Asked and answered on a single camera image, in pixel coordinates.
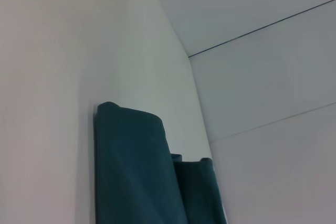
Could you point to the teal blue t-shirt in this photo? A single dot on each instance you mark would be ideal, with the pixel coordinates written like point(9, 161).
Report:
point(144, 169)

